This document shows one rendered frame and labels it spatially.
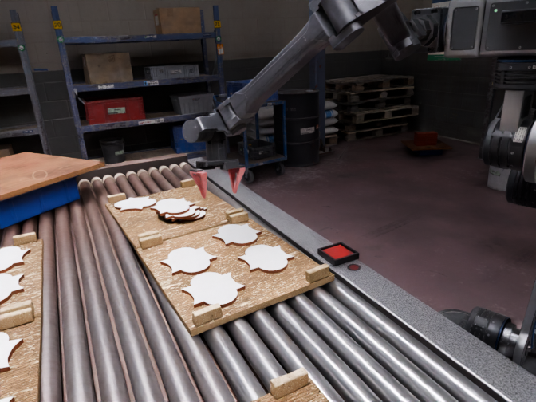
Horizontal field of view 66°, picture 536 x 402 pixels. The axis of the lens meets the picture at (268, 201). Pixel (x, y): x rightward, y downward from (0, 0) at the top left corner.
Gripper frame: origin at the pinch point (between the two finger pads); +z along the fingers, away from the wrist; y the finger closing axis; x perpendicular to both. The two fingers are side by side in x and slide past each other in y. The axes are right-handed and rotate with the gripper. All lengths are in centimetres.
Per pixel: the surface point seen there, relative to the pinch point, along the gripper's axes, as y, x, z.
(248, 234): -4.7, 6.4, 11.6
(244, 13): -286, -421, -178
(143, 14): -147, -446, -167
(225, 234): 0.2, 2.1, 11.5
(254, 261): 2.4, 20.0, 14.5
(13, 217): 47, -54, 7
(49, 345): 48, 17, 21
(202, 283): 17.0, 20.5, 16.1
